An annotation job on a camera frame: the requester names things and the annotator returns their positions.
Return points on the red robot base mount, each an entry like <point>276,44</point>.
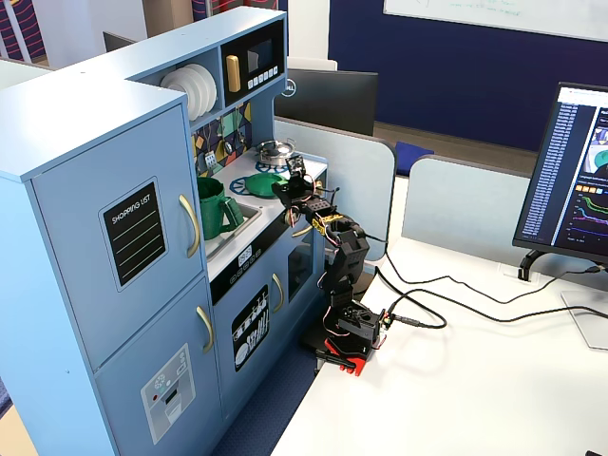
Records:
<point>354,363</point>

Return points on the small wrist camera board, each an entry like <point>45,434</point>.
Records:
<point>295,164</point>

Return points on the white box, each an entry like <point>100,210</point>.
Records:
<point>311,63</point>

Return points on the blue door with dispenser print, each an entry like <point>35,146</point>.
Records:
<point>123,370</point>

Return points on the blue dishwasher door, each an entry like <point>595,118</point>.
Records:
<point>225,380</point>

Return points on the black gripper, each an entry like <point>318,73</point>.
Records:
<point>285,190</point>

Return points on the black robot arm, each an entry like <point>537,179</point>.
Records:
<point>351,252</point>

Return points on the grey desk divider panel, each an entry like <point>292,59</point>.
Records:
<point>351,190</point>
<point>465,204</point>

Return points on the blue toy kitchen cabinet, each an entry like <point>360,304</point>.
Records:
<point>71,119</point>

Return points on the dark monitor behind kitchen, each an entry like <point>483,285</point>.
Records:
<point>116,42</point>

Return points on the black toy microwave door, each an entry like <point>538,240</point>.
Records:
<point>244,52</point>

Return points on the monitor with lit screen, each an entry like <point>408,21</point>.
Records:
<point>565,166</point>

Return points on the white toy plate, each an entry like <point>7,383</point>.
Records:
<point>186,78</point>
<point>170,81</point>
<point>204,90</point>

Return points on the black Dell monitor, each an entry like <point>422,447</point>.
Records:
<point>328,100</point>

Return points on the clear flat stand base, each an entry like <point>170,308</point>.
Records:
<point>586,323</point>

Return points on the grey toy sink basin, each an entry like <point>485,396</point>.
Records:
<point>252,214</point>

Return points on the white wall whiteboard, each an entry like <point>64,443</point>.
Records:
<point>499,14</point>

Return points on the steel pot lid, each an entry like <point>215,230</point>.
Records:
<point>274,146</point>

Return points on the blue door with shopping list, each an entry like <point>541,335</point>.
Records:
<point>71,214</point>

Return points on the steel toy pot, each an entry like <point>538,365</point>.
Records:
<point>275,159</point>

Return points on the steel slotted spatula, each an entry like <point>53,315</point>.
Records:
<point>211,161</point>

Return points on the blue oven door with window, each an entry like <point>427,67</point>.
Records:
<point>299,271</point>

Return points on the green round lid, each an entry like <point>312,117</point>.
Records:
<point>259,185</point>

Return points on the small steel spoon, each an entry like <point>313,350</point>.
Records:
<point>241,135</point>

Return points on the black monitor stand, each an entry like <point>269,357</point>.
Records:
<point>529,263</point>

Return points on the steel toy ladle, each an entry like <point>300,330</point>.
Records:
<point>228,146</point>

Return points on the small controller circuit board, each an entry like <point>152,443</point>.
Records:
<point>385,322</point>

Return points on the black shopping list board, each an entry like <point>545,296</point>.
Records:
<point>135,233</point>

